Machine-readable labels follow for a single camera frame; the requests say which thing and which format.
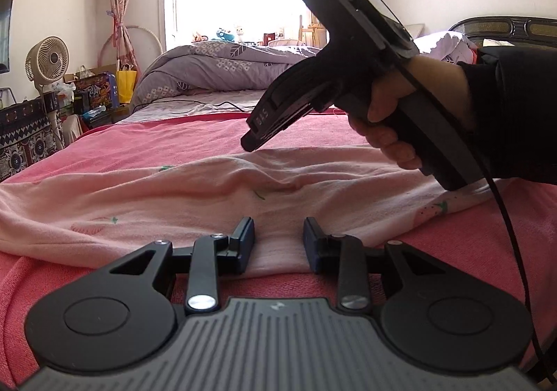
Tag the orange plush toy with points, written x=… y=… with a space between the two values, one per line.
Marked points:
x=199 y=37

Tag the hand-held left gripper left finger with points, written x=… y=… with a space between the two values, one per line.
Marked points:
x=243 y=247

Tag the blue plush toy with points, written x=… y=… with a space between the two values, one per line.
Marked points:
x=224 y=35

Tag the wooden easel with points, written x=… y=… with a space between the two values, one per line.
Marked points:
x=311 y=32

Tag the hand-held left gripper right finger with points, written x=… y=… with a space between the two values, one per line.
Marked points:
x=312 y=243

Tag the yellow paper bag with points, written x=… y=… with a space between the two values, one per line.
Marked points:
x=126 y=84

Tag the pink towel blanket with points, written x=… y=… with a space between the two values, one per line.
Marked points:
x=152 y=139

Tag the person's right hand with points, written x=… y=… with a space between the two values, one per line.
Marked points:
x=391 y=104

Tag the dark bed headboard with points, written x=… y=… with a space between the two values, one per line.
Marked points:
x=500 y=23

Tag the white plush toy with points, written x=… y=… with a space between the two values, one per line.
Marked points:
x=239 y=32

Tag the person's right forearm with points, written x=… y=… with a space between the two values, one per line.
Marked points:
x=513 y=112

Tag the wall television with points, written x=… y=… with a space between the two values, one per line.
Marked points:
x=3 y=25

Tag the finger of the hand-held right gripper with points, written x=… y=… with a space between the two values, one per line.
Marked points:
x=252 y=143

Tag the small red frame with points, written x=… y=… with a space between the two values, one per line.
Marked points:
x=269 y=38

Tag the beige pedestal fan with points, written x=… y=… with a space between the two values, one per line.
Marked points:
x=45 y=58

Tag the white canvas board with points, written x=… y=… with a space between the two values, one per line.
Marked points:
x=415 y=30

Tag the blue tissue pack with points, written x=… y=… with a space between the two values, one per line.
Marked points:
x=93 y=112

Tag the pink strawberry print garment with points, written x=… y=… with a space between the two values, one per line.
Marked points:
x=174 y=199

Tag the colourful toy box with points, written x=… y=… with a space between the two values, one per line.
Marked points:
x=98 y=91

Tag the patterned cloth covered cabinet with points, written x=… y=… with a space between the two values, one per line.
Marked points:
x=21 y=134

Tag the pink hula hoop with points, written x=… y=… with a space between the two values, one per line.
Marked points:
x=150 y=31

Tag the purple floral quilt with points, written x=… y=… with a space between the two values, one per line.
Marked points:
x=217 y=65

